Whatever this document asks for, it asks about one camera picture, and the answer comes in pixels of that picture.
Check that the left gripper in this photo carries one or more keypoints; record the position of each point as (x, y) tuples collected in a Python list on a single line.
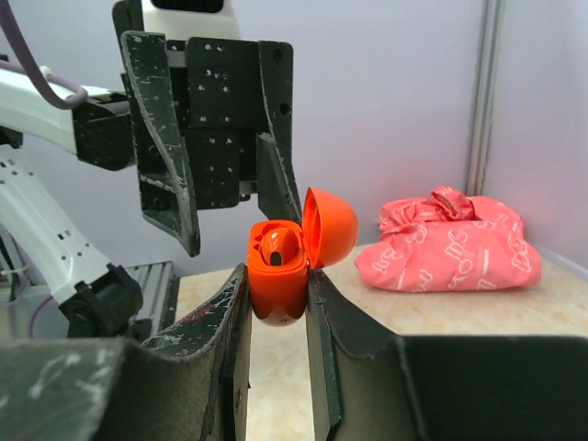
[(216, 100)]

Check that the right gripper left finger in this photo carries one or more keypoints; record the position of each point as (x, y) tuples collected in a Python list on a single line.
[(188, 382)]

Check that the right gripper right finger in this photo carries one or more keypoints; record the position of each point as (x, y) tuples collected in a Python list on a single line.
[(369, 383)]

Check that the orange earbud charging case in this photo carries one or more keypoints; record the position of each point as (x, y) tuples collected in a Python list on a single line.
[(326, 234)]

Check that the orange earbud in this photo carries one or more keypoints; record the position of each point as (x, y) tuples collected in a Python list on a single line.
[(278, 246)]

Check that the pink crumpled cloth bag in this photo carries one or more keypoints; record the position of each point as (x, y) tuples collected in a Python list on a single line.
[(449, 242)]

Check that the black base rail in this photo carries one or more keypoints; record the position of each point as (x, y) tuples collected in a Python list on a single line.
[(159, 287)]

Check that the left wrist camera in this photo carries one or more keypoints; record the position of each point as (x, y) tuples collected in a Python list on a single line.
[(183, 20)]

